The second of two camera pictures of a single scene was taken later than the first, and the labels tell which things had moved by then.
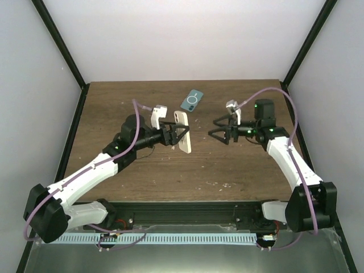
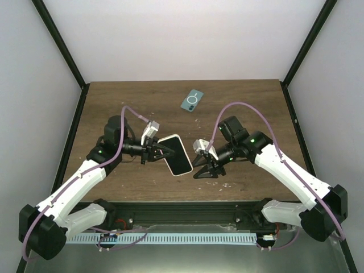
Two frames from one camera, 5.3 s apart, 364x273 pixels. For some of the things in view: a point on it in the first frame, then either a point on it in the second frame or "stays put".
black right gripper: [233, 124] -> [212, 170]
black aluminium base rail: [140, 215] stays put
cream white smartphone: [184, 143] -> [178, 162]
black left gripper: [172, 139] -> [149, 152]
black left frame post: [44, 14] stays put
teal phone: [191, 100] stays put
